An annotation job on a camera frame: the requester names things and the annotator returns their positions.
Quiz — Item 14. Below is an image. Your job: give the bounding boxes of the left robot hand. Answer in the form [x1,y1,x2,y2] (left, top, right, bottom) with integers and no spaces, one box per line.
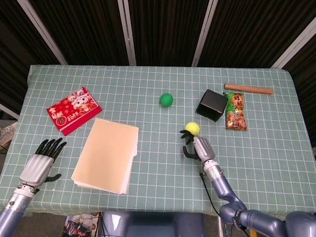
[19,138,67,188]

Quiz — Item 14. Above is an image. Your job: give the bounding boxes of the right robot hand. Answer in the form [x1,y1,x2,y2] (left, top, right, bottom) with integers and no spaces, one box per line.
[179,129,217,163]

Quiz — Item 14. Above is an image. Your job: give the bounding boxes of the yellow tennis ball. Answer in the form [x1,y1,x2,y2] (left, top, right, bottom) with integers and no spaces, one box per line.
[185,121,201,135]

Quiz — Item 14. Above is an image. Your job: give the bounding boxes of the black open cardboard box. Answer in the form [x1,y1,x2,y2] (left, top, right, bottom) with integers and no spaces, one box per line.
[196,89,228,123]

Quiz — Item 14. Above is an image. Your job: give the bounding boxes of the green rubber ball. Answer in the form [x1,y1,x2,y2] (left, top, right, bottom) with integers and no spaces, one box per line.
[159,92,174,107]

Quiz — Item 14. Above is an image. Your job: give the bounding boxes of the white sneaker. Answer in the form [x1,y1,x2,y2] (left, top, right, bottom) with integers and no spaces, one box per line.
[0,122,18,148]

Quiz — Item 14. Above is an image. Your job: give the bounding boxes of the green orange snack bag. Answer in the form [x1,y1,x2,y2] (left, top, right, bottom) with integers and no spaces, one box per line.
[223,91,248,131]

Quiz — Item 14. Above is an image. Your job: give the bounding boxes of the red desk calendar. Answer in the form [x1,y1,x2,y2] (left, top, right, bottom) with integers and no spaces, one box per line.
[46,86,103,136]

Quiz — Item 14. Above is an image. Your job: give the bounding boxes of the manila folder with papers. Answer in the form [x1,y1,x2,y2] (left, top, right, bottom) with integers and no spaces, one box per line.
[71,117,139,196]

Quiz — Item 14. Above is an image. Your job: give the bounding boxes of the colourful printed bag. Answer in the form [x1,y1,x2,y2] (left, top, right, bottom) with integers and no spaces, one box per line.
[64,212,102,237]

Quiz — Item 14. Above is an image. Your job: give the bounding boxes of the wooden rolling pin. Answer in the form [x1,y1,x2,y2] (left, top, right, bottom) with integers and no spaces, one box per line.
[223,83,274,95]

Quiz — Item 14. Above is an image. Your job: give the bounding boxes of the green checked tablecloth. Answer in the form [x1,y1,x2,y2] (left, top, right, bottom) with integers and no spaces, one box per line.
[0,64,316,218]

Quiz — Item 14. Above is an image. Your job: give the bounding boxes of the blue robot torso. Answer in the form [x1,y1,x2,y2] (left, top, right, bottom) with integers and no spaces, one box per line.
[102,211,205,237]

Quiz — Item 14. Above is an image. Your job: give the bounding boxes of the black cable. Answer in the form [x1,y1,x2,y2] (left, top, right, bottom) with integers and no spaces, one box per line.
[199,172,221,218]

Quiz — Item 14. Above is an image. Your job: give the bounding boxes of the white partition post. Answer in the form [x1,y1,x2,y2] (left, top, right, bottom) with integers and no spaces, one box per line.
[16,0,68,65]
[191,0,218,67]
[117,0,137,66]
[271,23,316,69]

